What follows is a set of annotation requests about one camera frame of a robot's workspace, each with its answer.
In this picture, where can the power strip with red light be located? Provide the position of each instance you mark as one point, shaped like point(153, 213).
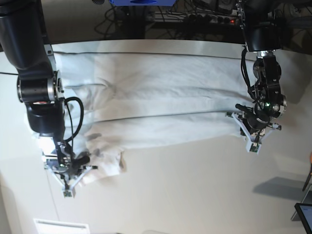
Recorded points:
point(223, 20)

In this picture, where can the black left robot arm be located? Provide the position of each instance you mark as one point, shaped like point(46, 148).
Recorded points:
point(260, 69)

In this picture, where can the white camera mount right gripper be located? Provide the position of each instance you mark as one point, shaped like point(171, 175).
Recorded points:
point(68, 186)

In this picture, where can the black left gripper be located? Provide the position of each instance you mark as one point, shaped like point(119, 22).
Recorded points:
point(255, 122)

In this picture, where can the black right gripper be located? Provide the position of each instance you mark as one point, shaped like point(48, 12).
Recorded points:
point(73, 169)

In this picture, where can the white camera mount gripper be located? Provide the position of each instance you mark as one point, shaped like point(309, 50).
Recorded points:
point(254, 141)
point(68, 186)

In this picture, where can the blue box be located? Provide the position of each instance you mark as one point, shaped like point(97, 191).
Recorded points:
point(143, 2)

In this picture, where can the white T-shirt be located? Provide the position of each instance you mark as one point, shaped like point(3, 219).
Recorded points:
point(134, 101)

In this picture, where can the white paper sheet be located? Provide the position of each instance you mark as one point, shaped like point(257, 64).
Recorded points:
point(57, 227)

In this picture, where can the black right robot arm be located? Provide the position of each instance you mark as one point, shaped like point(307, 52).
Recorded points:
point(23, 39)

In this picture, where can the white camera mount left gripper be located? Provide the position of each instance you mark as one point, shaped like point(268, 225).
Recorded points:
point(254, 141)

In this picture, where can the dark tablet screen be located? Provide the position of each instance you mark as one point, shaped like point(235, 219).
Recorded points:
point(305, 214)

